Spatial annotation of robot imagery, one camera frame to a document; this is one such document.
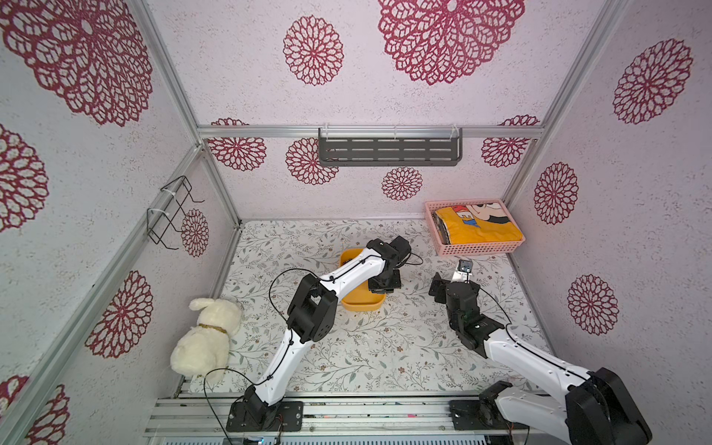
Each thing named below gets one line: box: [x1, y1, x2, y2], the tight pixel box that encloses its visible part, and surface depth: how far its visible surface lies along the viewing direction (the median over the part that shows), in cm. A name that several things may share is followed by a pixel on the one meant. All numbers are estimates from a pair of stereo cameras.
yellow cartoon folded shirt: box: [432, 202, 523, 245], surface depth 111 cm
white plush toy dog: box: [170, 297, 244, 384], surface depth 81 cm
